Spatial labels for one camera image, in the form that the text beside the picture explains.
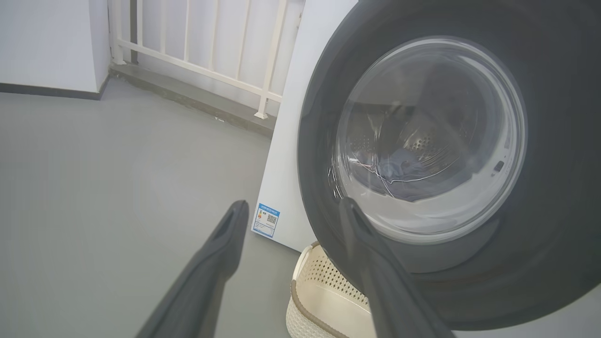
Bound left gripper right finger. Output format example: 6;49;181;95
339;197;454;338

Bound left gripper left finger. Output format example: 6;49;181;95
136;200;250;338

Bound blue cartoon print garment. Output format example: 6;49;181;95
350;146;470;202

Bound round glass washer door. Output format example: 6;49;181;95
297;0;601;330

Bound white front-load washing machine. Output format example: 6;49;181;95
256;0;601;338

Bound cream perforated laundry basket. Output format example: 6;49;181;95
285;242;378;338

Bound blue energy label sticker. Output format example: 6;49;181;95
252;203;281;239

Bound white metal railing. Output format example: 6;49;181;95
107;0;306;120

